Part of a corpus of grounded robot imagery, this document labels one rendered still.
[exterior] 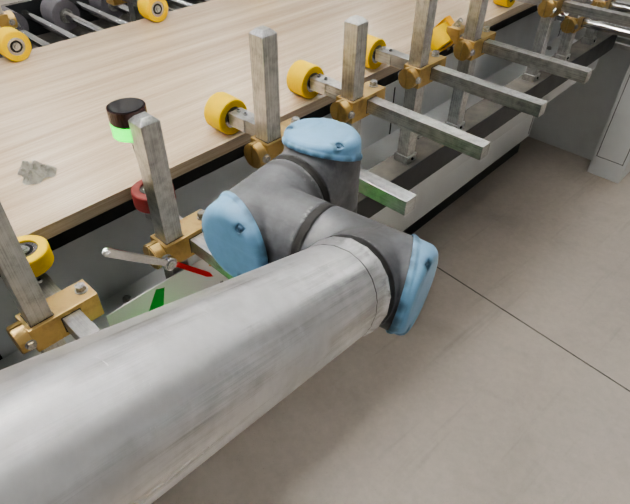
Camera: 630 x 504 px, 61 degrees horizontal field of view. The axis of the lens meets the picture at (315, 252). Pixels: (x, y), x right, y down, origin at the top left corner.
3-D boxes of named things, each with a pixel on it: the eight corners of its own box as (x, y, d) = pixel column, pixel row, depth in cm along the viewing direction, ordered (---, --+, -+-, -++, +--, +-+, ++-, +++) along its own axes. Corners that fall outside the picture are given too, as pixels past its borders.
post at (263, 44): (284, 243, 122) (277, 27, 90) (273, 251, 120) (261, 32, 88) (274, 236, 124) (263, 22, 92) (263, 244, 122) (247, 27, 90)
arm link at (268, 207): (278, 238, 47) (350, 175, 55) (182, 195, 52) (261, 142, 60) (281, 311, 53) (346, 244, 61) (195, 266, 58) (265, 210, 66)
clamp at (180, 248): (220, 239, 104) (217, 219, 101) (161, 274, 96) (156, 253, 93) (202, 227, 107) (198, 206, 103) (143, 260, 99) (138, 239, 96)
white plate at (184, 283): (230, 281, 112) (225, 245, 106) (120, 353, 98) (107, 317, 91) (228, 280, 113) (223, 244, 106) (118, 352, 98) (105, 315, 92)
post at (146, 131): (200, 324, 113) (159, 115, 81) (186, 333, 111) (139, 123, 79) (190, 315, 115) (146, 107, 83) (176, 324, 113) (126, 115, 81)
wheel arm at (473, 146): (488, 154, 108) (492, 138, 105) (478, 161, 106) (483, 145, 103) (309, 80, 133) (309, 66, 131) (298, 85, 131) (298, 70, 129)
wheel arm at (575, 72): (589, 80, 135) (593, 68, 133) (584, 84, 133) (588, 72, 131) (463, 42, 153) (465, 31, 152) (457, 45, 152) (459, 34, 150)
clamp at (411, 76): (445, 76, 138) (449, 57, 135) (414, 92, 131) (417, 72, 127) (425, 69, 141) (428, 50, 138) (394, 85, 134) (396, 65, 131)
